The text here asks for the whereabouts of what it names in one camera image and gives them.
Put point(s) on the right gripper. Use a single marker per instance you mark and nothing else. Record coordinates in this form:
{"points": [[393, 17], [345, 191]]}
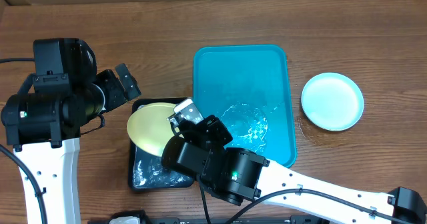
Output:
{"points": [[221, 127]]}

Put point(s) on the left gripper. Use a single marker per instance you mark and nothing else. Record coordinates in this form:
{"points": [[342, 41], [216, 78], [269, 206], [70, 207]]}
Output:
{"points": [[118, 95]]}

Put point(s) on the yellow plate with blue stain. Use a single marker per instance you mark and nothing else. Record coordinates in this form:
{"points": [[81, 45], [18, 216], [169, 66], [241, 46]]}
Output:
{"points": [[149, 129]]}

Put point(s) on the light blue plate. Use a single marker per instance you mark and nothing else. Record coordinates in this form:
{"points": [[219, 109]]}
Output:
{"points": [[332, 101]]}

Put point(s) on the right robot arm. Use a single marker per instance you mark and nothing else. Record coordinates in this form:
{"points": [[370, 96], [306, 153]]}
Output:
{"points": [[197, 149]]}

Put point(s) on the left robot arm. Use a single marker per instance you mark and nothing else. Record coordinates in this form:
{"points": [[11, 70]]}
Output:
{"points": [[43, 122]]}

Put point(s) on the teal plastic tray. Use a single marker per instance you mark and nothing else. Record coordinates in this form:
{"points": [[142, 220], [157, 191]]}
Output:
{"points": [[247, 87]]}

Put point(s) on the black water tray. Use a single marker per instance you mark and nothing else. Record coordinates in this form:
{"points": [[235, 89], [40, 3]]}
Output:
{"points": [[145, 170]]}

